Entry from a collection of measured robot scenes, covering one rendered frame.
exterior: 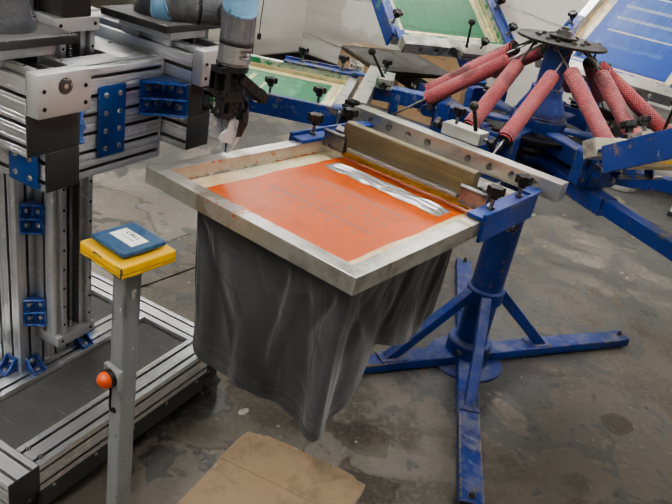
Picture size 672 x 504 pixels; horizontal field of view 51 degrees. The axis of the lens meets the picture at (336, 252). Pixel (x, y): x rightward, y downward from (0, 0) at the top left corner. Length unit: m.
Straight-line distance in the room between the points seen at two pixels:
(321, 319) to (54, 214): 0.84
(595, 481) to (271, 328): 1.45
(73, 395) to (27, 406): 0.13
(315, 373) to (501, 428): 1.29
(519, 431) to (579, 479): 0.26
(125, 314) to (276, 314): 0.33
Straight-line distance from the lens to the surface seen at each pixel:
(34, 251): 2.11
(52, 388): 2.25
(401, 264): 1.39
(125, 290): 1.44
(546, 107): 2.53
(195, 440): 2.39
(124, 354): 1.53
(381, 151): 1.89
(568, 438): 2.81
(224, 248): 1.62
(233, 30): 1.62
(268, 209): 1.56
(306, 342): 1.55
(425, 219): 1.68
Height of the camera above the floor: 1.62
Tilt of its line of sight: 27 degrees down
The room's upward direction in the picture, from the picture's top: 11 degrees clockwise
